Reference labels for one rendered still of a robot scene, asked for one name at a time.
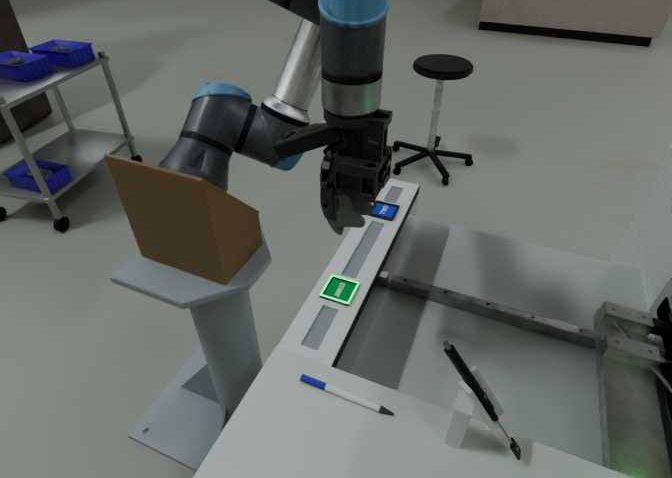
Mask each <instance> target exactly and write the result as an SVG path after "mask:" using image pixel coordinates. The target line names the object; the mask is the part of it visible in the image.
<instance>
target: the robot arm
mask: <svg viewBox="0 0 672 478"><path fill-rule="evenodd" d="M268 1H270V2H272V3H274V4H276V5H278V6H280V7H282V8H284V9H286V10H288V11H290V12H292V13H294V14H296V15H298V16H300V17H302V19H301V21H300V24H299V26H298V29H297V32H296V34H295V37H294V39H293V42H292V45H291V47H290V50H289V53H288V55H287V58H286V60H285V63H284V66H283V68H282V71H281V73H280V76H279V79H278V81H277V84H276V86H275V89H274V92H273V94H272V95H271V96H270V97H267V98H265V99H263V101H262V103H261V106H260V107H259V106H256V105H254V104H252V98H251V96H250V94H249V93H247V92H246V91H244V90H243V89H241V88H239V87H237V86H234V85H231V84H228V83H223V82H206V83H204V84H202V85H201V86H200V87H199V88H198V90H197V93H196V95H195V97H194V98H193V99H192V102H191V103H192V104H191V107H190V110H189V112H188V115H187V117H186V120H185V123H184V125H183V128H182V130H181V133H180V136H179V138H178V141H177V142H176V144H175V145H174V146H173V147H172V149H171V150H170V151H169V152H168V153H167V155H166V156H165V158H164V159H163V160H161V161H160V163H159V165H158V167H161V168H164V169H168V170H172V171H176V172H180V173H184V174H187V175H191V176H195V177H199V178H203V179H204V180H206V181H208V182H210V183H211V184H213V185H215V186H216V187H218V188H220V189H221V190H223V191H225V192H227V190H228V174H229V161H230V158H231V155H232V153H233V152H236V153H238V154H241V155H243V156H246V157H248V158H251V159H253V160H256V161H259V162H261V163H264V164H266V165H269V167H272V168H273V167H274V168H277V169H280V170H283V171H289V170H291V169H292V168H294V167H295V166H296V164H297V163H298V162H299V160H300V159H301V157H302V156H303V154H304V152H307V151H310V150H313V149H317V148H320V147H323V146H326V145H328V146H327V147H326V148H325V149H324V150H323V153H324V155H325V156H324V158H323V160H322V163H321V170H320V186H321V191H320V203H321V208H322V211H323V214H324V217H325V218H326V219H327V221H328V223H329V225H330V227H331V228H332V229H333V231H334V232H335V233H336V234H338V235H342V233H343V230H344V227H354V228H361V227H363V226H365V223H366V222H365V218H364V217H363V216H361V215H370V214H371V213H372V212H373V205H372V204H371V203H375V202H376V198H377V196H378V194H379V193H380V191H381V189H382V188H384V187H385V185H386V183H387V182H388V180H389V179H390V172H391V161H392V150H393V146H387V134H388V126H389V124H390V123H391V121H392V114H393V111H390V110H384V109H379V107H380V103H381V90H382V77H383V62H384V47H385V32H386V17H387V12H388V9H389V0H268ZM320 80H321V99H322V106H323V107H324V108H323V110H324V120H322V121H319V122H316V123H313V124H311V125H309V124H310V121H311V120H310V117H309V115H308V109H309V106H310V104H311V101H312V99H313V97H314V94H315V92H316V89H317V87H318V85H319V82H320ZM370 202H371V203H370Z"/></svg>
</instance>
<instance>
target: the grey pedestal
mask: <svg viewBox="0 0 672 478"><path fill-rule="evenodd" d="M260 229H261V236H262V243H263V244H262V245H261V246H260V247H259V248H258V249H257V251H256V252H255V253H254V254H253V255H252V256H251V257H250V259H249V260H248V261H247V262H246V263H245V264H244V265H243V267H242V268H241V269H240V270H239V271H238V272H237V273H236V275H235V276H234V277H233V278H232V279H231V280H230V281H229V282H228V284H227V285H226V286H225V285H222V284H219V283H216V282H213V281H210V280H207V279H205V278H202V277H199V276H196V275H193V274H190V273H188V272H185V271H182V270H179V269H176V268H173V267H170V266H168V265H165V264H162V263H159V262H156V261H153V260H150V259H148V258H145V257H142V255H141V252H139V253H137V254H136V255H135V256H134V257H133V258H132V259H130V260H129V261H128V262H127V263H126V264H124V265H123V266H122V267H121V268H120V269H119V270H117V271H116V272H115V273H114V274H113V275H112V276H110V279H111V281H112V283H114V284H117V285H120V286H122V287H125V288H128V289H130V290H133V291H136V292H138V293H141V294H144V295H146V296H149V297H152V298H154V299H157V300H160V301H162V302H165V303H168V304H170V305H173V306H176V307H178V308H181V309H188V308H189V309H190V312H191V315H192V318H193V321H194V325H195V328H196V331H197V334H198V337H199V340H200V344H201V345H200V346H199V347H198V349H197V350H196V351H195V352H194V354H193V355H192V356H191V357H190V359H189V360H188V361H187V362H186V364H185V365H184V366H183V367H182V369H181V370H180V371H179V372H178V373H177V375H176V376H175V377H174V378H173V380H172V381H171V382H170V383H169V385H168V386H167V387H166V388H165V390H164V391H163V392H162V393H161V395H160V396H159V397H158V398H157V400H156V401H155V402H154V403H153V404H152V406H151V407H150V408H149V409H148V411H147V412H146V413H145V414H144V416H143V417H142V418H141V419H140V421H139V422H138V423H137V424H136V426H135V427H134V428H133V429H132V430H131V432H130V433H129V434H128V436H129V437H130V438H132V439H134V440H136V441H137V442H139V443H141V444H143V445H145V446H147V447H149V448H151V449H153V450H155V451H157V452H159V453H161V454H163V455H165V456H167V457H169V458H171V459H173V460H174V461H176V462H178V463H180V464H182V465H184V466H186V467H188V468H190V469H192V470H194V471H196V472H197V471H198V469H199V467H200V466H201V464H202V463H203V461H204V459H205V458H206V456H207V455H208V453H209V452H210V450H211V448H212V447H213V445H214V444H215V442H216V440H217V439H218V437H219V436H220V434H221V432H222V431H223V429H224V428H225V426H226V424H227V423H228V421H229V420H230V418H231V417H232V415H233V413H234V412H235V410H236V409H237V407H238V405H239V404H240V402H241V401H242V399H243V397H244V396H245V394H246V393H247V391H248V390H249V388H250V386H251V385H252V383H253V382H254V380H255V378H256V377H257V375H258V374H259V372H260V370H261V369H262V367H263V366H264V364H263V363H262V361H261V356H260V350H259V344H258V339H257V333H256V328H255V322H254V317H253V311H252V306H251V300H250V295H249V289H250V288H251V287H252V286H253V285H254V284H255V282H256V281H257V280H258V279H259V277H260V276H261V275H262V274H263V272H264V271H265V270H266V269H267V267H268V266H269V265H270V264H271V262H272V259H271V254H270V251H269V248H268V245H267V242H266V239H265V236H264V233H263V231H262V228H261V225H260Z"/></svg>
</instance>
